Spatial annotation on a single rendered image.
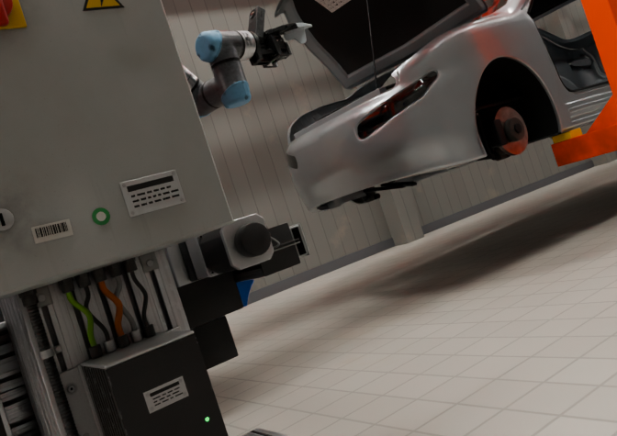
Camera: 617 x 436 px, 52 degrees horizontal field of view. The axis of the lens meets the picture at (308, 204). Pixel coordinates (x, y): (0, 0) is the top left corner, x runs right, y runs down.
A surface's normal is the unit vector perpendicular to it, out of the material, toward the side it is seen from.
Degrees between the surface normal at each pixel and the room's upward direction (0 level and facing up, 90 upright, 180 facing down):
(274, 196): 90
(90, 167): 90
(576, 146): 90
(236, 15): 90
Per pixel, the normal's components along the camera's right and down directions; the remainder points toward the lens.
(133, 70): 0.54, -0.18
